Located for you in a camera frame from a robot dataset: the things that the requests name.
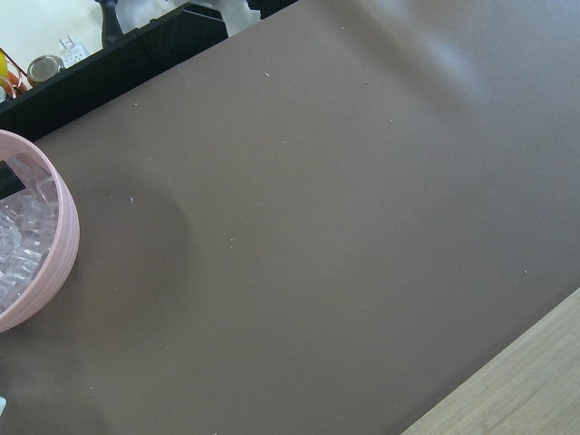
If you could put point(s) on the pink bowl with ice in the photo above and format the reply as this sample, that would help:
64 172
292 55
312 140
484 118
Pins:
63 252

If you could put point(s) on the wooden cutting board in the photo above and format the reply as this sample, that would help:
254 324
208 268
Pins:
531 387

